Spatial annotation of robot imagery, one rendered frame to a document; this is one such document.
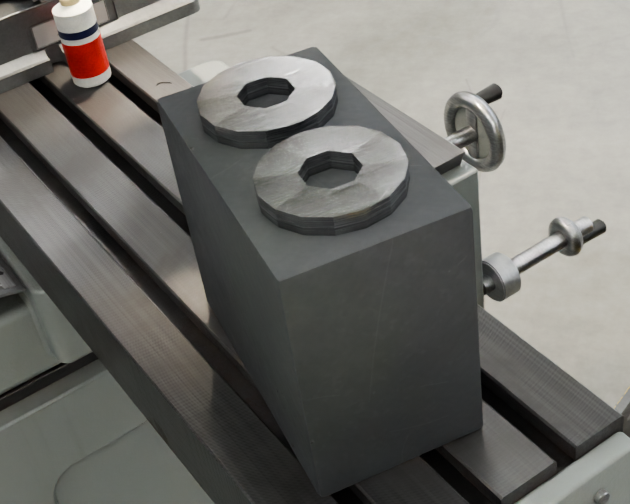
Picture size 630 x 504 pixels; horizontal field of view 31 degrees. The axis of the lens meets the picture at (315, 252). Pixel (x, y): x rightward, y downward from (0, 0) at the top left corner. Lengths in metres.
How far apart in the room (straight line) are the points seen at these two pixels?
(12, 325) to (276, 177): 0.51
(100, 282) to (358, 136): 0.33
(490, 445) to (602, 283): 1.58
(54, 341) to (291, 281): 0.54
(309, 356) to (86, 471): 0.65
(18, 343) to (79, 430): 0.14
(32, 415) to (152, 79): 0.36
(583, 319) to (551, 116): 0.70
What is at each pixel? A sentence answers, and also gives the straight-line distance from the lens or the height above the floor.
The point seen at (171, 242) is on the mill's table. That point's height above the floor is 0.97.
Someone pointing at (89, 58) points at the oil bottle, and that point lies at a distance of 1.17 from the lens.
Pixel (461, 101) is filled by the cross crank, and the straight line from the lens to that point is 1.53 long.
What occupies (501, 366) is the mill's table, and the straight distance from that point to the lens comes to 0.80.
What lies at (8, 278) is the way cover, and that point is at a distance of 1.09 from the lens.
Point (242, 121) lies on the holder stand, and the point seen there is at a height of 1.17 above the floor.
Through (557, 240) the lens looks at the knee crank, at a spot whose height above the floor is 0.56.
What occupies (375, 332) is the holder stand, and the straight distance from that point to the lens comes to 0.65.
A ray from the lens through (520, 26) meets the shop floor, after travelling 3.16.
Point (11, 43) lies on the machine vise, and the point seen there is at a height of 1.01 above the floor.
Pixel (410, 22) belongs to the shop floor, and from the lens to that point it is 3.22.
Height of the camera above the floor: 1.55
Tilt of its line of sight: 39 degrees down
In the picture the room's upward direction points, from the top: 9 degrees counter-clockwise
